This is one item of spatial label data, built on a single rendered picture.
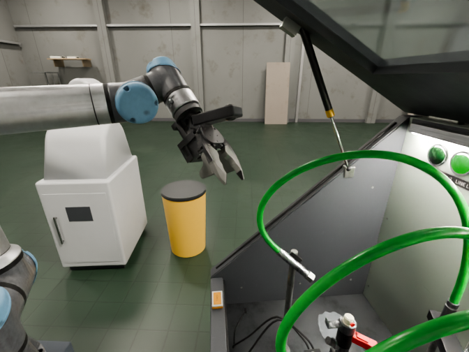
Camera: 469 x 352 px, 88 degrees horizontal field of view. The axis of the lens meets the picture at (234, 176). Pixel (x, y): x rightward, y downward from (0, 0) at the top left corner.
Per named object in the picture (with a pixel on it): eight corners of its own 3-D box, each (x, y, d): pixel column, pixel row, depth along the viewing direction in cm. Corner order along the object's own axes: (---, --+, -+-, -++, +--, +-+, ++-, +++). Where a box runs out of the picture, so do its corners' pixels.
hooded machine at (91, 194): (123, 276, 204) (91, 128, 157) (56, 275, 205) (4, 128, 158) (152, 227, 270) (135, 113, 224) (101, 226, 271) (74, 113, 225)
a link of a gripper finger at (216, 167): (211, 195, 54) (200, 161, 58) (229, 181, 51) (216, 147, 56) (201, 193, 52) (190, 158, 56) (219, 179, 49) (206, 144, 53)
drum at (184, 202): (212, 235, 256) (210, 180, 232) (203, 262, 219) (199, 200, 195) (176, 232, 260) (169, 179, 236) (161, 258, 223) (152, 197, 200)
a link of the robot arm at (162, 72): (146, 82, 65) (174, 70, 68) (164, 114, 63) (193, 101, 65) (138, 60, 58) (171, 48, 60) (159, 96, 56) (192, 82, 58)
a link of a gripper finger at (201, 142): (218, 167, 55) (207, 137, 58) (223, 163, 54) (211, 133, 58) (202, 163, 51) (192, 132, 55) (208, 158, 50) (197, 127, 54)
